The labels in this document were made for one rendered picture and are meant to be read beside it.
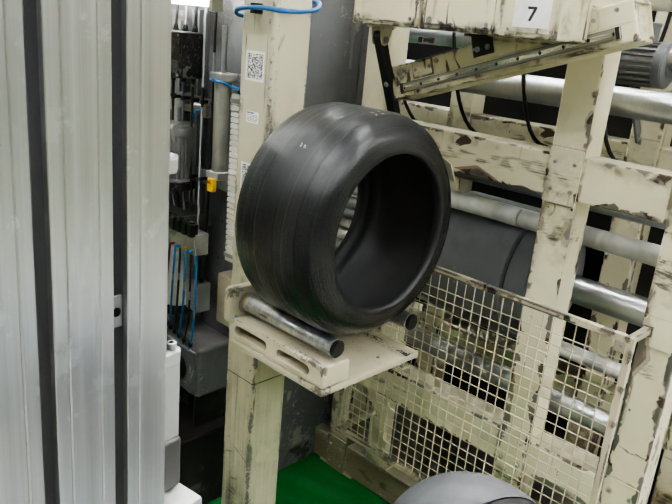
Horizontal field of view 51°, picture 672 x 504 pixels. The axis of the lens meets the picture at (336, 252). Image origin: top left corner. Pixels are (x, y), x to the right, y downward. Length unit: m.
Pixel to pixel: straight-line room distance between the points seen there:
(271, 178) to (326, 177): 0.14
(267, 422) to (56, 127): 1.89
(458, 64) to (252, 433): 1.20
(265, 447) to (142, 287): 1.85
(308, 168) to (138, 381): 1.14
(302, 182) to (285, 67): 0.43
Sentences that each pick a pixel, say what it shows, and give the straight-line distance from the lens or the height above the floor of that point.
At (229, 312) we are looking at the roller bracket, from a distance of 1.89.
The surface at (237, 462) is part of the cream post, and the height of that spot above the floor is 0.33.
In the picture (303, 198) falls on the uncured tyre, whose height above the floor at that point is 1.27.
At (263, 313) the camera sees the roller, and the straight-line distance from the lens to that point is 1.83.
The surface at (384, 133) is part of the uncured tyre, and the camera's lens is 1.60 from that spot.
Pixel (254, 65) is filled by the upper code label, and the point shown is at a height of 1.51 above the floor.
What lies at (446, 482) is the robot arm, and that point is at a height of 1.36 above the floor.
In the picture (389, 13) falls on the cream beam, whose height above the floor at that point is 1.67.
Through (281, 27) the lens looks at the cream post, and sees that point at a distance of 1.84.
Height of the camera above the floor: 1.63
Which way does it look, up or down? 18 degrees down
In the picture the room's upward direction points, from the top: 5 degrees clockwise
